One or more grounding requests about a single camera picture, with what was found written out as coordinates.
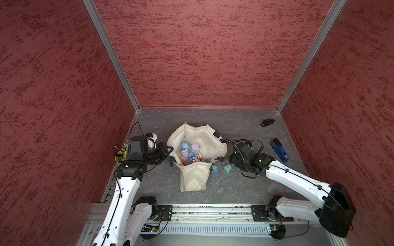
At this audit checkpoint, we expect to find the pink hourglass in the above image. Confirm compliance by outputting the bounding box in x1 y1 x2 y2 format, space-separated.
180 156 187 166

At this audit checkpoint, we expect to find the yellow pencil holder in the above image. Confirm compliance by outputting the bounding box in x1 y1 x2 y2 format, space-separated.
114 140 130 166

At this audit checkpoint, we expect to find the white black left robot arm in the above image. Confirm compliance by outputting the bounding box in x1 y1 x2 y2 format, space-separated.
92 142 173 246

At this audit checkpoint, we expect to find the purple hourglass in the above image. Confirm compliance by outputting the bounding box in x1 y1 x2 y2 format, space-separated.
191 144 200 154
181 149 190 158

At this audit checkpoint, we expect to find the cream canvas tote bag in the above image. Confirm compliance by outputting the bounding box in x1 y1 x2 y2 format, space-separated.
167 123 227 192

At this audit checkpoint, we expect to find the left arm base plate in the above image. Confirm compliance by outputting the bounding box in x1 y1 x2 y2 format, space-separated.
147 205 173 222

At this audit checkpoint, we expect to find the small black device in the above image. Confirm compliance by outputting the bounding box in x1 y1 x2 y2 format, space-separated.
260 118 275 128

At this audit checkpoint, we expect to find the purple hourglass back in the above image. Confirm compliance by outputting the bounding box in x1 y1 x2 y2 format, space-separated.
181 149 190 158

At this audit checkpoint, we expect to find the purple hourglass front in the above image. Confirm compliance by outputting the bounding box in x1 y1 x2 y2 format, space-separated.
191 144 200 154

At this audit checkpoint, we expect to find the pink hourglass hidden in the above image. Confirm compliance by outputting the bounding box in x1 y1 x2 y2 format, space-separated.
194 154 203 162

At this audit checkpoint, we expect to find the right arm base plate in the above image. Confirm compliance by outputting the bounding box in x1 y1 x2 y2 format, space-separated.
251 205 294 222

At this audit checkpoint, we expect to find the aluminium front rail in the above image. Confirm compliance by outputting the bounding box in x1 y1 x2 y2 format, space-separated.
86 202 334 223

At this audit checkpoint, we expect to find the blue stapler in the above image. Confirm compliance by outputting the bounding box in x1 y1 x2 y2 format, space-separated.
270 138 289 163

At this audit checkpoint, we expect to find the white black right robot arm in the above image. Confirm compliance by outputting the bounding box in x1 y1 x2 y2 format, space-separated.
220 138 356 239

